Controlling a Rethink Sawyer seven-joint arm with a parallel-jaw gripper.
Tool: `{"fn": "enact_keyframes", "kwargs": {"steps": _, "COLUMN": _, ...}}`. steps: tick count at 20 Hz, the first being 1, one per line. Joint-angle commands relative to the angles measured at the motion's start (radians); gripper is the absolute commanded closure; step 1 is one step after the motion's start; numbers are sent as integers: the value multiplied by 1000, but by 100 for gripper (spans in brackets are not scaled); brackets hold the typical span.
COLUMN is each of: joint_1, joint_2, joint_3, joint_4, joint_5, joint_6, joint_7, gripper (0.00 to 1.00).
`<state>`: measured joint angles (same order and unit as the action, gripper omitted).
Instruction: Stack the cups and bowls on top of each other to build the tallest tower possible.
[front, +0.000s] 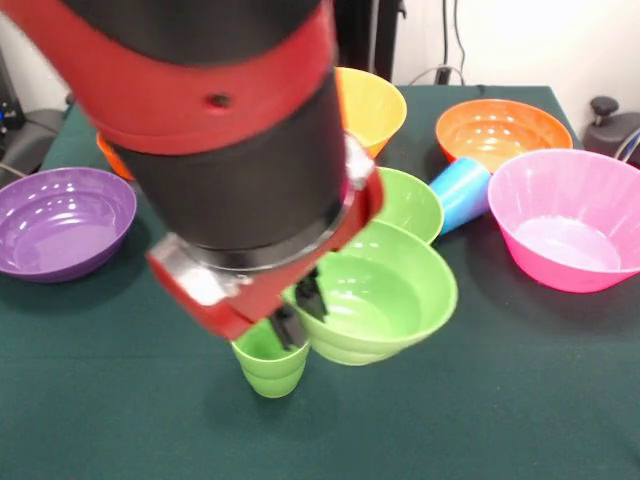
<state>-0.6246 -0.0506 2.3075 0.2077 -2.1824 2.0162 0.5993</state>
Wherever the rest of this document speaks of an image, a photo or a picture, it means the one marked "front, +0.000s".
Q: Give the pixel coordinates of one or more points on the wide purple bowl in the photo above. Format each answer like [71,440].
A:
[60,235]

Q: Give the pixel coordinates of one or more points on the large green bowl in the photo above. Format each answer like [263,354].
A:
[410,205]

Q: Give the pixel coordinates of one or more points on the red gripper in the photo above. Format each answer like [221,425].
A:
[225,305]

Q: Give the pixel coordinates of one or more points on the small green bowl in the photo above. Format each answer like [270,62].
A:
[380,310]

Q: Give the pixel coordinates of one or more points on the large pink bowl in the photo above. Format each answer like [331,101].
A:
[565,235]

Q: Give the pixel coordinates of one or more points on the grey chair with black knob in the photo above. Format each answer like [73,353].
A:
[612,132]

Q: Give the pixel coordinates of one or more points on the stack of green cups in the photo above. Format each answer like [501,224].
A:
[272,372]

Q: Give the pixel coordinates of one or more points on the blue cup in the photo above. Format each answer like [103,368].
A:
[460,195]

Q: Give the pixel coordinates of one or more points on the wide red-orange bowl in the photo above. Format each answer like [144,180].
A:
[500,135]

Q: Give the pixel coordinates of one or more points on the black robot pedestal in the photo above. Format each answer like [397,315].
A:
[370,40]

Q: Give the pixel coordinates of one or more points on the dark green tablecloth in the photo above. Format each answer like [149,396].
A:
[150,425]

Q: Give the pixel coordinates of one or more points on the small orange bowl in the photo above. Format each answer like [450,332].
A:
[115,162]

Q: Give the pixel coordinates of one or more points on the large yellow-orange bowl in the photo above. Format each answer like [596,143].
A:
[375,115]

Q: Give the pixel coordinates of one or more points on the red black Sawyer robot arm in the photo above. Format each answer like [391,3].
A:
[200,115]

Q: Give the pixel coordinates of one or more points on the black equipment box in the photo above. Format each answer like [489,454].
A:
[9,95]

